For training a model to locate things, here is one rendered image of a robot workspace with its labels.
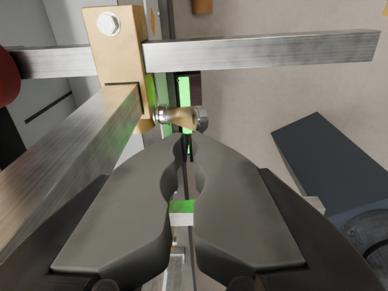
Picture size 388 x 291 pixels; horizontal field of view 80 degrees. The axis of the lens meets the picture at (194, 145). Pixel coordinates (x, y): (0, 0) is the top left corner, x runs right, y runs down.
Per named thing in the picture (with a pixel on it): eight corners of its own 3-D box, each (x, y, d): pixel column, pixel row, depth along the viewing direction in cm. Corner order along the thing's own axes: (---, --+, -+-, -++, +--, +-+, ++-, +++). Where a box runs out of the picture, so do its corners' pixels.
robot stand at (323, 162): (317, 111, 119) (410, 190, 67) (328, 148, 129) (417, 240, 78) (269, 132, 125) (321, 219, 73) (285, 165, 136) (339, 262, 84)
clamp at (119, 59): (143, 4, 26) (132, 4, 21) (159, 117, 33) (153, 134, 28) (93, 8, 26) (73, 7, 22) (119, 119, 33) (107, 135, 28)
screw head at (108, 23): (118, 10, 22) (114, 10, 21) (122, 35, 23) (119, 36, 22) (96, 11, 22) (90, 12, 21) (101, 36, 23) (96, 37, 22)
